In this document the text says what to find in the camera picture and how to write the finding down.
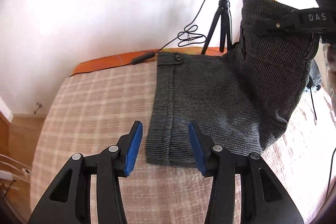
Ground grey houndstooth pants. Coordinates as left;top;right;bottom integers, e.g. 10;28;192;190
145;0;318;167

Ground black mini tripod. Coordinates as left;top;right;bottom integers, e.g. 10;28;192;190
200;0;234;55

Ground pink checked bed blanket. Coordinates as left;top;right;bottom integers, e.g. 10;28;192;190
30;56;335;223

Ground black ring light cable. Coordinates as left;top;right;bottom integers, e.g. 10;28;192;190
72;0;232;76

